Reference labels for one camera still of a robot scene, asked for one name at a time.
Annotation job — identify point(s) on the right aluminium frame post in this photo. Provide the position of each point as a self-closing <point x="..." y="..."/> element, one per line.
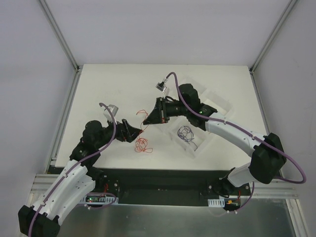
<point x="273" y="34"/>

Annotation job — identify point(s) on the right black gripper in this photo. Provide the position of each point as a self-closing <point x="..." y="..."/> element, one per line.
<point x="160" y="110"/>

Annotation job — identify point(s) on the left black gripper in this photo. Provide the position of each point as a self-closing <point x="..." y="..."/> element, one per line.
<point x="124" y="130"/>

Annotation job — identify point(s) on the left aluminium frame post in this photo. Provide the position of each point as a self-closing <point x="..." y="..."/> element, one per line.
<point x="58" y="34"/>

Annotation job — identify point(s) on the aluminium frame post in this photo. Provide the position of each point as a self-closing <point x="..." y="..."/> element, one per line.
<point x="58" y="34"/>
<point x="273" y="34"/>

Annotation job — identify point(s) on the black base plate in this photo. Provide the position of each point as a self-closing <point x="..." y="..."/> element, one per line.
<point x="157" y="187"/>

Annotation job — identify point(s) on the white cable duct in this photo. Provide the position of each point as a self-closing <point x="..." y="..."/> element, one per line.
<point x="220" y="202"/>
<point x="99" y="200"/>

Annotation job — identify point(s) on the left white cable duct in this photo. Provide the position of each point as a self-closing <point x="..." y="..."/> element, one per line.
<point x="99" y="200"/>

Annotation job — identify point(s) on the right white cable duct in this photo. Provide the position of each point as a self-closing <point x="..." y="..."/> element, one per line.
<point x="220" y="202"/>

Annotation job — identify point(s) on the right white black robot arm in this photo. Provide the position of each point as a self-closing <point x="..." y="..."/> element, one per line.
<point x="265" y="162"/>

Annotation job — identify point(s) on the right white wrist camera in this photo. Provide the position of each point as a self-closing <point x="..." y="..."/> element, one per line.
<point x="161" y="86"/>

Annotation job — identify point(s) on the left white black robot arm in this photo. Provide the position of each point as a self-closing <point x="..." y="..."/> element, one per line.
<point x="78" y="178"/>

